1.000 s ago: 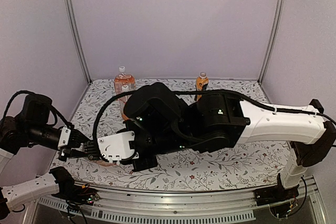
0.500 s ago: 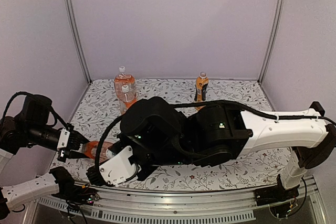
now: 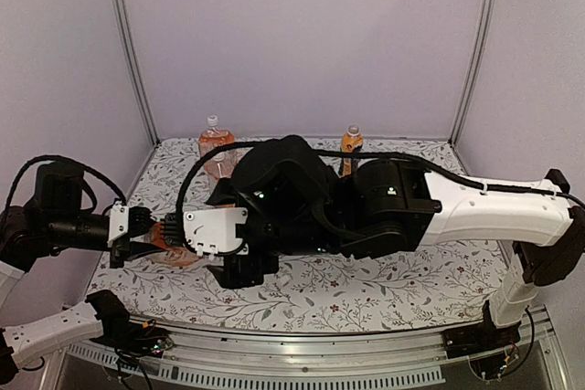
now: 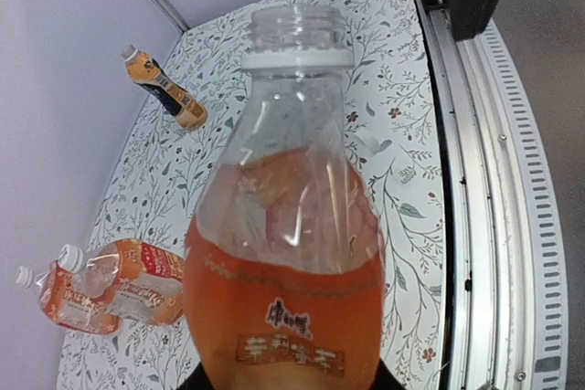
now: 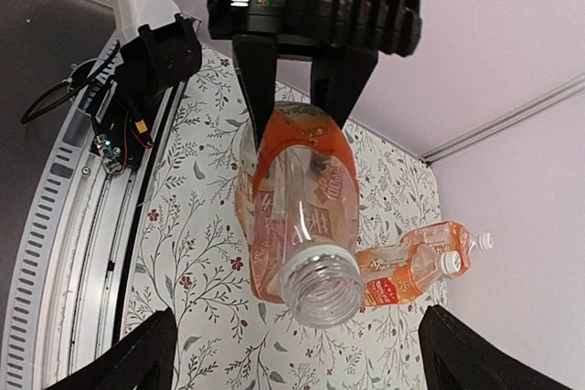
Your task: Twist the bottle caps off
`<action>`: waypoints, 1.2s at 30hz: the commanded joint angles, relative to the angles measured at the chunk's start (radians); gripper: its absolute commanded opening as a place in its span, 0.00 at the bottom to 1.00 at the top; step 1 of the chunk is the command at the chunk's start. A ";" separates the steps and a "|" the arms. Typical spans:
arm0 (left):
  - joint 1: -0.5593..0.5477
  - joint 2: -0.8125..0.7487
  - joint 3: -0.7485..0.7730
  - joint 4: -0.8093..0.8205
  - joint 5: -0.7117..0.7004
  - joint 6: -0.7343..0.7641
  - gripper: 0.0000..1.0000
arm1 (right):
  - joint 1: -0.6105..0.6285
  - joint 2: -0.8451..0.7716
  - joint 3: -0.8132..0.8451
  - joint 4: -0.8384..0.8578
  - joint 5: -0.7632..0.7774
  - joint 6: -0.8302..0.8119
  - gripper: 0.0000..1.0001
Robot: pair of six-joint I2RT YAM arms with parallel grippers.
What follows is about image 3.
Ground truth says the orange tea bottle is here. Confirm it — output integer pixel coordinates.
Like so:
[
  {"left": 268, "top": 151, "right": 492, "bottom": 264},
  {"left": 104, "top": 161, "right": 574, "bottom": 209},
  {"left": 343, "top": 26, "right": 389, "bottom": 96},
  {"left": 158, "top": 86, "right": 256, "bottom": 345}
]
[
  {"left": 197, "top": 115, "right": 235, "bottom": 156},
  {"left": 146, "top": 222, "right": 202, "bottom": 269},
  {"left": 204, "top": 151, "right": 237, "bottom": 183}
]

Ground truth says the orange tea bottle front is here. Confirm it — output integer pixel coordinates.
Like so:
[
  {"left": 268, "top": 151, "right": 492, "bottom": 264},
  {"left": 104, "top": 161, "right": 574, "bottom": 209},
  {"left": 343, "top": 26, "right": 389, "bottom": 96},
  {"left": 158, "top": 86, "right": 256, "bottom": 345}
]
[{"left": 204, "top": 151, "right": 237, "bottom": 183}]

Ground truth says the milk tea bottle dark label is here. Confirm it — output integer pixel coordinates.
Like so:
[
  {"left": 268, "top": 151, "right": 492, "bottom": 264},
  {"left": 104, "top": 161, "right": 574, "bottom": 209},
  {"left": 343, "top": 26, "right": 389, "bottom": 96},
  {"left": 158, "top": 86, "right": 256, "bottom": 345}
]
[{"left": 338, "top": 124, "right": 363, "bottom": 177}]

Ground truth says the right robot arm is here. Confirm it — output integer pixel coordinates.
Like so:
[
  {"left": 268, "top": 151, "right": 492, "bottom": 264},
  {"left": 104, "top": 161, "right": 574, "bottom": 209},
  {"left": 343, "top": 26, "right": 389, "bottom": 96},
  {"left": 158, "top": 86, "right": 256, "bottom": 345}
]
[{"left": 156, "top": 135, "right": 584, "bottom": 350}]

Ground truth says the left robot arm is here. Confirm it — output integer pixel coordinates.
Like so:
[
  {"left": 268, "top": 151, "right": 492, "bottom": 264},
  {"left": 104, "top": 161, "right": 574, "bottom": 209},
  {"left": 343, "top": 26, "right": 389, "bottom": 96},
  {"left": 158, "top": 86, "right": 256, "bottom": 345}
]
[{"left": 1, "top": 155, "right": 170, "bottom": 380}]

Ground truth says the floral tablecloth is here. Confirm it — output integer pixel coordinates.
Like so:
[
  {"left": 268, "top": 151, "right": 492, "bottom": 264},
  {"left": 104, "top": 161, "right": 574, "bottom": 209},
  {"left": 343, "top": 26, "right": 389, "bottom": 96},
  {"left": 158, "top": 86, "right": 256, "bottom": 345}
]
[{"left": 86, "top": 136, "right": 516, "bottom": 334}]

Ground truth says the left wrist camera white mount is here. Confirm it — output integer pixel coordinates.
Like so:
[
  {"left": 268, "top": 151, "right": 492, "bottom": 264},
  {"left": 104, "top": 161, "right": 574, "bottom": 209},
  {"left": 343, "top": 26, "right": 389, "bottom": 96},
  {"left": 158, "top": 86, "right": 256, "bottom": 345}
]
[{"left": 107, "top": 201, "right": 129, "bottom": 248}]

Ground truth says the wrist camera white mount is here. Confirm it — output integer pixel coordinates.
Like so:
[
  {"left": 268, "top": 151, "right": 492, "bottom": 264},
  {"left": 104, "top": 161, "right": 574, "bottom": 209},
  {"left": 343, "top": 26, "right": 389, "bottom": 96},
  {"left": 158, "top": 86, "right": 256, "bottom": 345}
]
[
  {"left": 107, "top": 201, "right": 129, "bottom": 248},
  {"left": 183, "top": 207, "right": 249, "bottom": 260}
]

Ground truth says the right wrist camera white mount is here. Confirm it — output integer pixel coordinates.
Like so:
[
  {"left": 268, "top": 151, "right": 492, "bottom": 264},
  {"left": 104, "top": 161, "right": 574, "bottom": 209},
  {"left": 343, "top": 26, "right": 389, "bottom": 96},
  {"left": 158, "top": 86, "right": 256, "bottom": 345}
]
[{"left": 183, "top": 207, "right": 249, "bottom": 260}]

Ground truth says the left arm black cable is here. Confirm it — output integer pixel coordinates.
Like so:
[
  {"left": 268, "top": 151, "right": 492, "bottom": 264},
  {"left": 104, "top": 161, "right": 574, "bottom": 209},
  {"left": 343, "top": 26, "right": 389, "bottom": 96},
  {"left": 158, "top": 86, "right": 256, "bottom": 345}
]
[{"left": 6, "top": 154, "right": 129, "bottom": 217}]

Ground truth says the left aluminium corner post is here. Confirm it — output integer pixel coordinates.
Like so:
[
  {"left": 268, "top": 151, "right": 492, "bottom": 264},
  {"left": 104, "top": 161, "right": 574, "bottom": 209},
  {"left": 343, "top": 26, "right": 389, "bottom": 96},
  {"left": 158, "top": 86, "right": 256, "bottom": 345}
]
[{"left": 112, "top": 0, "right": 160, "bottom": 147}]

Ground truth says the aluminium corner post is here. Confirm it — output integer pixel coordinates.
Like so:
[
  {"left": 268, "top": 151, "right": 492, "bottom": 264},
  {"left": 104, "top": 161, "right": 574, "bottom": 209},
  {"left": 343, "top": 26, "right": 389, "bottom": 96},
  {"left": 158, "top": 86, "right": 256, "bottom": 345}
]
[
  {"left": 112, "top": 0, "right": 160, "bottom": 147},
  {"left": 449, "top": 0, "right": 495, "bottom": 149}
]

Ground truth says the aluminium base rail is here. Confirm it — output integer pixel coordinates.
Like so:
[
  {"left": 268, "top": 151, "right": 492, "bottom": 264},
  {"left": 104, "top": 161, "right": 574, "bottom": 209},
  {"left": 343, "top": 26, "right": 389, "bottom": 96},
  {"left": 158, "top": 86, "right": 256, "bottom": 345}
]
[{"left": 43, "top": 305, "right": 572, "bottom": 390}]

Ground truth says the right aluminium corner post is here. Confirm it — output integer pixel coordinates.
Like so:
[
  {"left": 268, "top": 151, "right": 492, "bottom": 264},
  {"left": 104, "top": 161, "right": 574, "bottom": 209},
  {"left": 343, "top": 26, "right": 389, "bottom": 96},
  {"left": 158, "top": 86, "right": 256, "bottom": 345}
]
[{"left": 449, "top": 0, "right": 495, "bottom": 149}]

